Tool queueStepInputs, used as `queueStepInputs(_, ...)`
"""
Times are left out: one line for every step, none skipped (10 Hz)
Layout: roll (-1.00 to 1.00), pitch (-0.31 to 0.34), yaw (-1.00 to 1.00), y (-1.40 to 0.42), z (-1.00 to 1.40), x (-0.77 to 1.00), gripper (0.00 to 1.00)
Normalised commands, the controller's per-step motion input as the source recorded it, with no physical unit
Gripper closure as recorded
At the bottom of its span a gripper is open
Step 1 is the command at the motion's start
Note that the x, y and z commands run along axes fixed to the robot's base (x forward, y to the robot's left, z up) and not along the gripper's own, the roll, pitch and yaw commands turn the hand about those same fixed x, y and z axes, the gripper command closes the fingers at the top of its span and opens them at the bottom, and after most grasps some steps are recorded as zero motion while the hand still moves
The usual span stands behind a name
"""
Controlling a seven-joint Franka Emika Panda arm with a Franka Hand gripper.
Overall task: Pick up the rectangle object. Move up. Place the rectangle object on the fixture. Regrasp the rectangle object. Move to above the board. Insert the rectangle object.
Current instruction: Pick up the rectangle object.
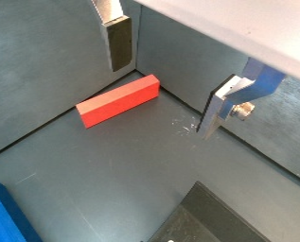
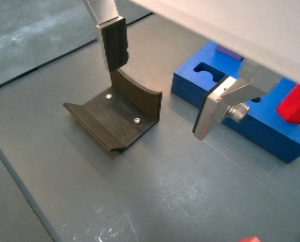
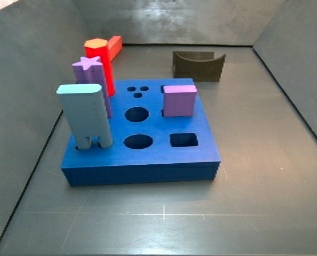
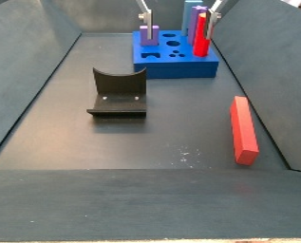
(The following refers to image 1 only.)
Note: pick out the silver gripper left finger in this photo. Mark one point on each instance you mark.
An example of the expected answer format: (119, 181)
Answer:
(117, 32)

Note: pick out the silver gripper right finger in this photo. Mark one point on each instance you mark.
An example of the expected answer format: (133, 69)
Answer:
(230, 99)

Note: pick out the red rectangular block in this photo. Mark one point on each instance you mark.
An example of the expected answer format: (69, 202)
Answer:
(119, 100)

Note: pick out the black curved fixture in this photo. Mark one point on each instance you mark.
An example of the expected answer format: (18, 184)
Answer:
(204, 219)

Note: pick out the blue peg board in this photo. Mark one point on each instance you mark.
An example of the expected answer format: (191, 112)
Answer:
(16, 226)

